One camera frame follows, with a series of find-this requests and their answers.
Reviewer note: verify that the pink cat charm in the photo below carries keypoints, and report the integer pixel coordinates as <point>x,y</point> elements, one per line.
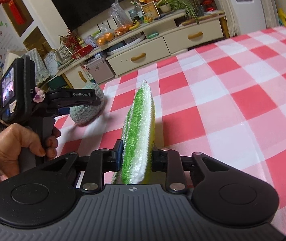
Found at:
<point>39,96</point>

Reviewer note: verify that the bag of oranges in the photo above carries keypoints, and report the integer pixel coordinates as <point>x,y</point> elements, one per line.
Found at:
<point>104,37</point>

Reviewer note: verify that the white air conditioner tower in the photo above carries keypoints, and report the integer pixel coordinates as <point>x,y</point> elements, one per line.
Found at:
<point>246,16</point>

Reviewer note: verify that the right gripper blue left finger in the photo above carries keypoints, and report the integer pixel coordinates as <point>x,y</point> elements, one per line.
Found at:
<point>117,152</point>

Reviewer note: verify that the red lantern vase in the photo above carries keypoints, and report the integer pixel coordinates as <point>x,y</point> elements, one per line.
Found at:
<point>208,5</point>

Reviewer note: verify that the cream tv cabinet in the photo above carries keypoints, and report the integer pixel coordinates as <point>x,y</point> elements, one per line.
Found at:
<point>147,44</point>

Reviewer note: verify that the red gift box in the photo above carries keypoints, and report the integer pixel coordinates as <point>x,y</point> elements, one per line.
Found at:
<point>82,52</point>

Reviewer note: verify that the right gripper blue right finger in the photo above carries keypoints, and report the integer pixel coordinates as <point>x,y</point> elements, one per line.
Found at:
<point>155,166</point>

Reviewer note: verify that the red berry branch decoration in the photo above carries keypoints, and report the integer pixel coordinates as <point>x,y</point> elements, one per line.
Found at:
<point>70,41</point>

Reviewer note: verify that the pink storage box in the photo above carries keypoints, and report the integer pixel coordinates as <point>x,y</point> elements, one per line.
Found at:
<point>100,70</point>

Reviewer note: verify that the person's left hand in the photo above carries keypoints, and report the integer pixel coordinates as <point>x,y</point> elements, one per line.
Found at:
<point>16,137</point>

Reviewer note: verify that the red white checkered tablecloth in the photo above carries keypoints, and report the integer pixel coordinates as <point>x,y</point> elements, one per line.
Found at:
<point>226,99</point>

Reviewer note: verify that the green white striped cloth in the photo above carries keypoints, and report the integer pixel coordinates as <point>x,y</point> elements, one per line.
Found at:
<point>138,136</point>

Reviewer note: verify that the framed picture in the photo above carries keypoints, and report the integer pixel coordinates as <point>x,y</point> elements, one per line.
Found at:
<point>150,9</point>

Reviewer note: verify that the clear plastic bag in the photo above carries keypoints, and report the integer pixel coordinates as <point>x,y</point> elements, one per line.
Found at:
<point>122,20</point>

